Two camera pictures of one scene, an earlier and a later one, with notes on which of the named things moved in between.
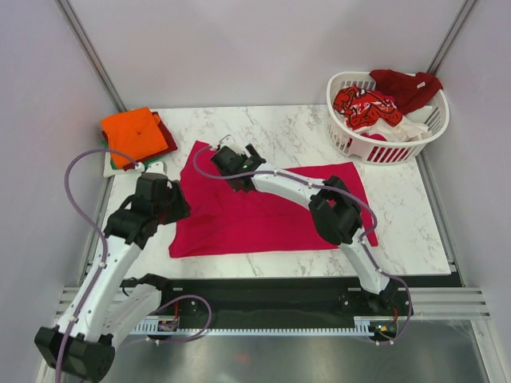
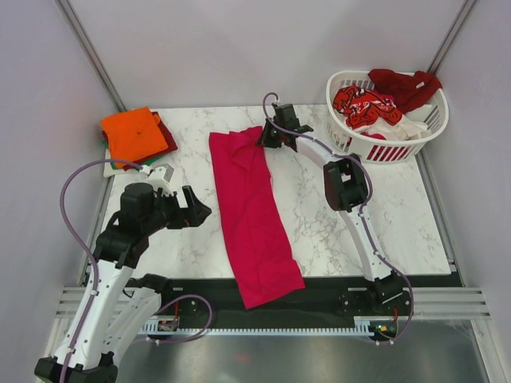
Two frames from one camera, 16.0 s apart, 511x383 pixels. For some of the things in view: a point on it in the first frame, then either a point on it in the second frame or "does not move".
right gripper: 252,151 to 264,140
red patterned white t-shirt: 375,112 does not move
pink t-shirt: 215,219 to 263,251
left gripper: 182,207 does not move
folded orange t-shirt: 135,133 does not move
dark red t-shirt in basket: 408,91 does not move
